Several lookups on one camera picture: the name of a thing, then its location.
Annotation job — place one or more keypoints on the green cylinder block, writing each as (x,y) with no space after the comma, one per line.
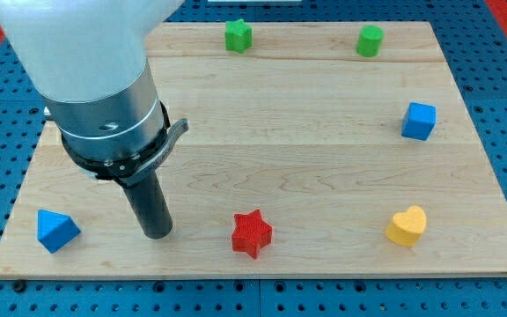
(369,40)

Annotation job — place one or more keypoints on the light wooden board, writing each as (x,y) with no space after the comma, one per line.
(301,128)

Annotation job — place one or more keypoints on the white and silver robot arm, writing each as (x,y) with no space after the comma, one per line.
(88,61)

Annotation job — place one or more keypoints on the red star block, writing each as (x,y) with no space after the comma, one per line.
(251,233)

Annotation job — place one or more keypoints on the yellow heart block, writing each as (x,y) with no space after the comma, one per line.
(406,228)

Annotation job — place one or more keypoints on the blue triangle block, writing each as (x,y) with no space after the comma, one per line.
(55,230)

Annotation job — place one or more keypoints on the blue cube block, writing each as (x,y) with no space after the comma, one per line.
(419,121)

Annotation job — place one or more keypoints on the black cylindrical pointer tool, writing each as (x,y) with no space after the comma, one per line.
(148,202)

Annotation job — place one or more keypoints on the green star block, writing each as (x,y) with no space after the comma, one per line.
(238,36)

